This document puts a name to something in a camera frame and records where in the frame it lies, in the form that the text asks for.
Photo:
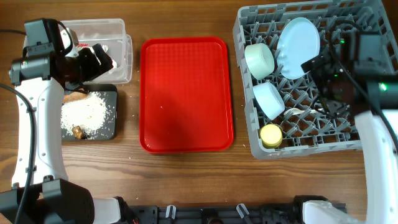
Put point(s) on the brown food scrap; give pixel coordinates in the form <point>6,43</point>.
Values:
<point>78,133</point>

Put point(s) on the black waste tray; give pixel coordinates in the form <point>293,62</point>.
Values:
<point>109,124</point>

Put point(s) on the orange carrot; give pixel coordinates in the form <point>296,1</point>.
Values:
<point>74,96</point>

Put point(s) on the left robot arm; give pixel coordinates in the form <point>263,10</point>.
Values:
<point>41,191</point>

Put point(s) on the grey dishwasher rack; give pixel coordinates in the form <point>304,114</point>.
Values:
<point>306,133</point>

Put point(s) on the white plastic spoon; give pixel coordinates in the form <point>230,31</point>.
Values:
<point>296,111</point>

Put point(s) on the white tissue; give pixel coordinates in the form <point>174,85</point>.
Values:
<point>107,54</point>

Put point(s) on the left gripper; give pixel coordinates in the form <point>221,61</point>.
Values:
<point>94,68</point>

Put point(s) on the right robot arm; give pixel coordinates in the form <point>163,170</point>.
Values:
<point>353,79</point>

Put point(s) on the green bowl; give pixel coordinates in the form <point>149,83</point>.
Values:
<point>260,60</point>

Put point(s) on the large light blue plate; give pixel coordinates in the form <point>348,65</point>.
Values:
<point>298,43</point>

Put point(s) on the yellow plastic cup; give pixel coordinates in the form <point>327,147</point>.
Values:
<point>271,136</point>

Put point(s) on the small light blue bowl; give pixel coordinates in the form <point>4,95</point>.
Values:
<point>269,99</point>

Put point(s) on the red serving tray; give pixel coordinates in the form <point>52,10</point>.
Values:
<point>185,95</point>

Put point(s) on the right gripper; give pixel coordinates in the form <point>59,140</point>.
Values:
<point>333,107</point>

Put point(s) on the clear plastic bin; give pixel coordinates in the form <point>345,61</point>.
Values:
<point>110,32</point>

